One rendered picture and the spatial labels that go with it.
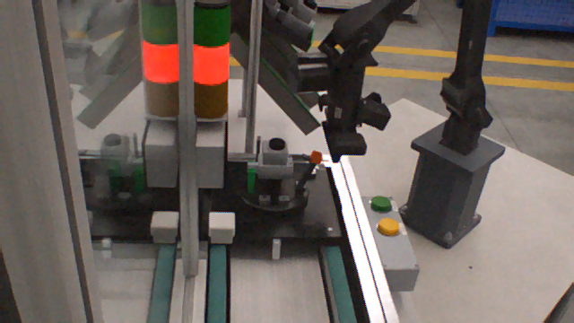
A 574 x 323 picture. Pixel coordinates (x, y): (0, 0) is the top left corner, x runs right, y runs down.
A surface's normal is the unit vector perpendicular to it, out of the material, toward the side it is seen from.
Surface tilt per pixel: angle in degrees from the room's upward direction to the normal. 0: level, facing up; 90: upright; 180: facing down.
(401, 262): 0
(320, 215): 0
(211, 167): 90
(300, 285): 0
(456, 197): 90
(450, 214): 90
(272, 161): 90
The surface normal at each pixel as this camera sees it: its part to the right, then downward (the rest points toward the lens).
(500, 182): 0.09, -0.83
